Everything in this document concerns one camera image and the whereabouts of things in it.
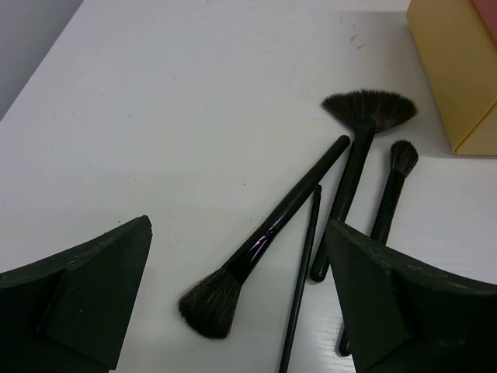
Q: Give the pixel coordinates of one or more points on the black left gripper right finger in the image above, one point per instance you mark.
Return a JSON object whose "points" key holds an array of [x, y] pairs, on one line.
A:
{"points": [[403, 315]]}

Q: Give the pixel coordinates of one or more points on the black round blush brush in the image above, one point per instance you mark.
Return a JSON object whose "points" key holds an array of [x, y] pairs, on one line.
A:
{"points": [[403, 157]]}

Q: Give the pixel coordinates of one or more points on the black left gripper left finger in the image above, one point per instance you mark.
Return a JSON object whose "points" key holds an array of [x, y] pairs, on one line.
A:
{"points": [[71, 310]]}

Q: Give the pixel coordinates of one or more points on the thin black liner brush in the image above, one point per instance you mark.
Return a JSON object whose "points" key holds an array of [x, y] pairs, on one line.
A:
{"points": [[300, 281]]}

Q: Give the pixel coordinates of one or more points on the orange drawer organizer box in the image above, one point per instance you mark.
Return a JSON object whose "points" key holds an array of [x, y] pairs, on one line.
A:
{"points": [[456, 41]]}

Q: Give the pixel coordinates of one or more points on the black fan brush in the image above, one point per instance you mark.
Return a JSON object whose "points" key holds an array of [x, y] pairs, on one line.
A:
{"points": [[366, 112]]}

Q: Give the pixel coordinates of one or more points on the black angled powder brush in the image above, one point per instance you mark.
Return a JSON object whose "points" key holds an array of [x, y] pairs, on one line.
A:
{"points": [[208, 307]]}

